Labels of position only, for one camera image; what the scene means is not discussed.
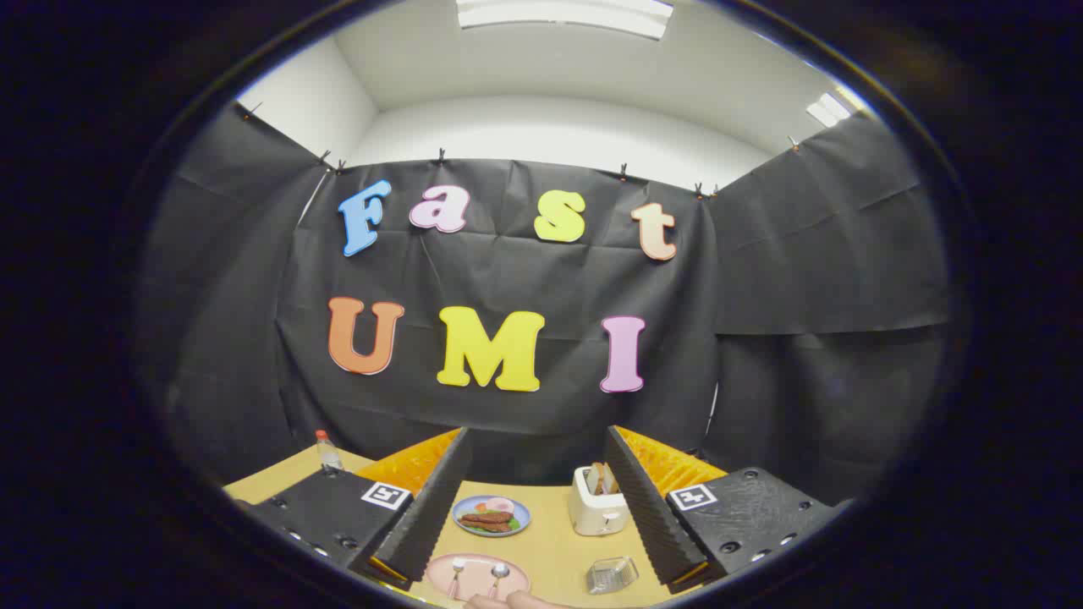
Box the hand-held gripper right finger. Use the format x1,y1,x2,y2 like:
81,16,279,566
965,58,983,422
604,425,854,595

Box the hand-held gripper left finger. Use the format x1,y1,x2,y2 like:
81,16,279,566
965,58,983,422
241,427,473,591

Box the blue plate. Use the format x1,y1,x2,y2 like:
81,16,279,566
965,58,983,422
452,495,532,538

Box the white toaster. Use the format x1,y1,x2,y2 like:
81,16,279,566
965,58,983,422
569,465,629,536

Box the metal cutlery drainer basket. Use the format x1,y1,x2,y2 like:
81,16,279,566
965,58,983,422
586,556,640,595

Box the pink plate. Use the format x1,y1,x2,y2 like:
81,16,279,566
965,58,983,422
426,554,531,603

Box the row of black cloth clips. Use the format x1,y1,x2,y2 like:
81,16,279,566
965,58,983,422
241,101,800,200

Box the small ceiling light panel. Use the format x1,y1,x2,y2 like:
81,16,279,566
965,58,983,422
805,91,851,128

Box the long ceiling light panel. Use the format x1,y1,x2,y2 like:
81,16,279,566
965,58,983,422
457,0,675,41

